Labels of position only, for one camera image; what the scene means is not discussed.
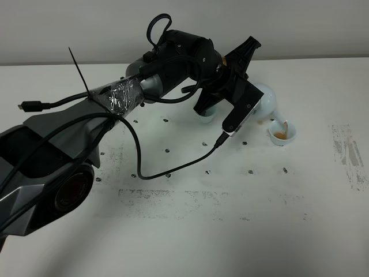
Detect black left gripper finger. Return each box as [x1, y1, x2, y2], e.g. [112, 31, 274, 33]
[225, 36, 261, 79]
[193, 88, 225, 115]

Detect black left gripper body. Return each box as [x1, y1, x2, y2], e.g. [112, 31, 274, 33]
[203, 57, 244, 97]

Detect light blue porcelain teapot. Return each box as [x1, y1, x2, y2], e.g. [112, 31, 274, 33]
[251, 83, 288, 136]

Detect black cable tie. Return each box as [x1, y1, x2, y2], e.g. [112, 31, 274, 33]
[68, 47, 92, 99]

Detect right blue porcelain teacup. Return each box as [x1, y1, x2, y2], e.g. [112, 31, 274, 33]
[267, 120, 297, 147]

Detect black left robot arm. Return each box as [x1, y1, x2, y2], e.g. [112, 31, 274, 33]
[1, 30, 262, 238]

